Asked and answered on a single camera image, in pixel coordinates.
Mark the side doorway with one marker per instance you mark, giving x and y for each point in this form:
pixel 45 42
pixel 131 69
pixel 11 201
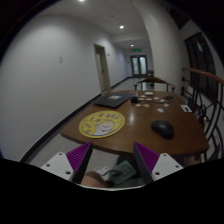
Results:
pixel 102 67

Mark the dark window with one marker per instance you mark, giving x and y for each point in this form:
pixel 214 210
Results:
pixel 200 57

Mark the green exit sign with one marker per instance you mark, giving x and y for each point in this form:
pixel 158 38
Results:
pixel 137 50

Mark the small black box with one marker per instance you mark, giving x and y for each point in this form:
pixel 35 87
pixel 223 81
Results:
pixel 134 99

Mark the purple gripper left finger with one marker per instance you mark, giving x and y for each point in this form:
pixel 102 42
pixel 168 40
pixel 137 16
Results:
pixel 70 166

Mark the green patterned bag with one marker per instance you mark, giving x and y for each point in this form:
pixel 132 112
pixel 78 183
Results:
pixel 121 173

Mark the wooden chair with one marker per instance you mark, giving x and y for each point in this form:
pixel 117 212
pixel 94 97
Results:
pixel 157 80

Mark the round yellow mouse pad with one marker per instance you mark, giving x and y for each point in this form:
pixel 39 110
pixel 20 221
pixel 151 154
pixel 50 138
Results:
pixel 101 124

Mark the white card on table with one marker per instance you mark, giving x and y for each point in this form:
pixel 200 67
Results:
pixel 186 108

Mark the black computer mouse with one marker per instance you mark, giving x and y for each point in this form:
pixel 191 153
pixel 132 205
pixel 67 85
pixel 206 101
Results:
pixel 163 128

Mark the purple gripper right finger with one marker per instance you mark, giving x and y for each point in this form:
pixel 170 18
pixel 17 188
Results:
pixel 154 166

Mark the black laptop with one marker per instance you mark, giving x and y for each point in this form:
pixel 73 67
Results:
pixel 113 100

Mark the double glass door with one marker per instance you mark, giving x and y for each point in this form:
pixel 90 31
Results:
pixel 139 65

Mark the wooden stair handrail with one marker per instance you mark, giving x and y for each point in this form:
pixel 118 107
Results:
pixel 207 74

